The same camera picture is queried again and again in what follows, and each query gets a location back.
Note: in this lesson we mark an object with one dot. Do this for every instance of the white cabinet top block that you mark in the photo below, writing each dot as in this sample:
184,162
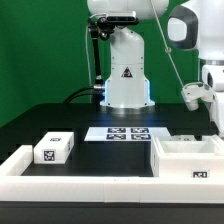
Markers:
54,148

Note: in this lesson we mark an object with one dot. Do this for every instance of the white cabinet door panel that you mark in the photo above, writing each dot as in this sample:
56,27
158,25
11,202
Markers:
184,138

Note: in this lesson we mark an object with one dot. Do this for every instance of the white cabinet body box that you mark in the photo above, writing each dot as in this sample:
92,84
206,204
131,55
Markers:
187,159

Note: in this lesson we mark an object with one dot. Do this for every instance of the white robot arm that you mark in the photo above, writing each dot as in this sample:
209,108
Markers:
195,24

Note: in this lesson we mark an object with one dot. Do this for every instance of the white marker sheet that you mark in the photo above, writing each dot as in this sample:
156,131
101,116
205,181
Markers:
124,133

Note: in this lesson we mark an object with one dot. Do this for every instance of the white table border fence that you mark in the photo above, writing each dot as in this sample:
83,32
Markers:
15,186

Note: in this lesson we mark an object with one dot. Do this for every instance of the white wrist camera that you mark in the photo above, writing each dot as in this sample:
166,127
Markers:
192,92

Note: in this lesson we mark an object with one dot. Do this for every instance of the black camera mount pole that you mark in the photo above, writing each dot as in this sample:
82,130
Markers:
97,50

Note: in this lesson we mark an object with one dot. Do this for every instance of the grey depth camera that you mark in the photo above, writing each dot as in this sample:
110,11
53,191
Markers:
121,17

